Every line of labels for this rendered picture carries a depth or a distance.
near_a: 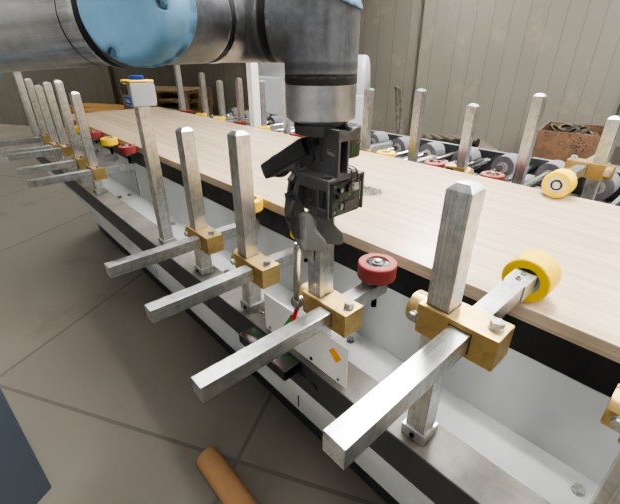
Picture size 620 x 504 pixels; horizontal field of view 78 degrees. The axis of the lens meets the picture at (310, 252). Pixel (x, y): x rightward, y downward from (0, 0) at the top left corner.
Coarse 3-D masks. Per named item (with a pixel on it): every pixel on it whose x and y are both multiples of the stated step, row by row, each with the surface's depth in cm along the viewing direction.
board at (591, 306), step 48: (288, 144) 183; (384, 192) 119; (432, 192) 119; (528, 192) 119; (384, 240) 88; (432, 240) 88; (480, 240) 88; (528, 240) 88; (576, 240) 88; (480, 288) 70; (576, 288) 70; (576, 336) 60
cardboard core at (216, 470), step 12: (204, 456) 129; (216, 456) 129; (204, 468) 127; (216, 468) 125; (228, 468) 126; (216, 480) 122; (228, 480) 121; (240, 480) 123; (216, 492) 121; (228, 492) 118; (240, 492) 118
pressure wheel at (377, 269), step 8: (368, 256) 80; (376, 256) 80; (384, 256) 80; (360, 264) 77; (368, 264) 77; (376, 264) 77; (384, 264) 78; (392, 264) 77; (360, 272) 77; (368, 272) 76; (376, 272) 75; (384, 272) 75; (392, 272) 76; (368, 280) 76; (376, 280) 76; (384, 280) 76; (392, 280) 77
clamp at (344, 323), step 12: (300, 288) 77; (312, 300) 74; (324, 300) 72; (336, 300) 72; (336, 312) 69; (348, 312) 69; (360, 312) 71; (336, 324) 70; (348, 324) 69; (360, 324) 72
